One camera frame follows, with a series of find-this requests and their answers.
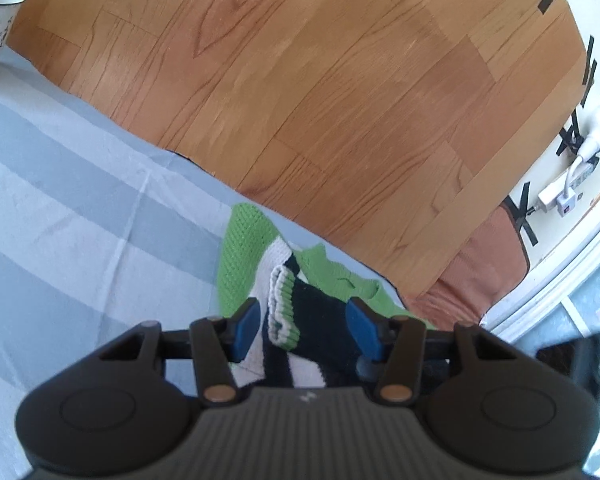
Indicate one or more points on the wood-grain vinyl sheet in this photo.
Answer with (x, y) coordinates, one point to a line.
(305, 85)

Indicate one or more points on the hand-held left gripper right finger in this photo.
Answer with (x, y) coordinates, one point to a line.
(362, 331)

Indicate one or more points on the grey white striped blanket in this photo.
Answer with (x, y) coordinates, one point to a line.
(55, 210)

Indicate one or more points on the black tape cross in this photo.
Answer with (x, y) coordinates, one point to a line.
(522, 215)
(571, 132)

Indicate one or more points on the black green white knitted garment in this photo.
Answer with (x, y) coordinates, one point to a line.
(320, 310)

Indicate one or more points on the white power strip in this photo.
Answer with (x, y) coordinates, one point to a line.
(585, 172)

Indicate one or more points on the brown perforated cushion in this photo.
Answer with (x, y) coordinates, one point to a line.
(485, 260)

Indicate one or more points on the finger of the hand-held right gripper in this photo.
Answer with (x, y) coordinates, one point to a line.
(577, 360)

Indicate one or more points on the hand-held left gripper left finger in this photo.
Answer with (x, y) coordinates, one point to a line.
(245, 331)

